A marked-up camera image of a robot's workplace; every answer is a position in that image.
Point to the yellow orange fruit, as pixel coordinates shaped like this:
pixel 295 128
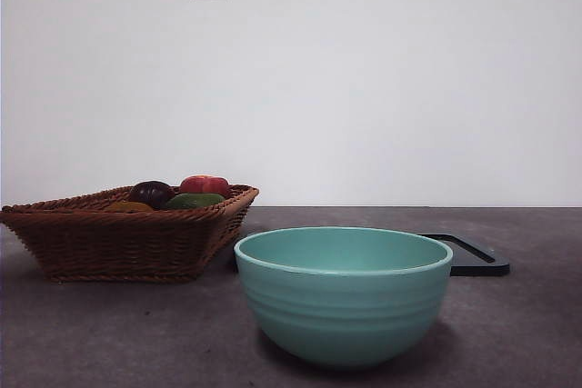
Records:
pixel 129 207

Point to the teal ceramic bowl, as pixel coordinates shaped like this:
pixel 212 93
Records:
pixel 341 315

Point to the dark purple fruit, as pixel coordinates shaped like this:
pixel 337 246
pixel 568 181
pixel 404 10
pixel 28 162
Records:
pixel 150 192

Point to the red apple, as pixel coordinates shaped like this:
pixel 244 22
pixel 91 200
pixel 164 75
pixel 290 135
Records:
pixel 204 186

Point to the green avocado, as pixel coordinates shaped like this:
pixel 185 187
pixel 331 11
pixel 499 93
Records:
pixel 193 201

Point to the brown wicker basket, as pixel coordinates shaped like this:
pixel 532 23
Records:
pixel 113 247

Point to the dark green rectangular tray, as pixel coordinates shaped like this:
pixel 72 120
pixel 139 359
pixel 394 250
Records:
pixel 477 263

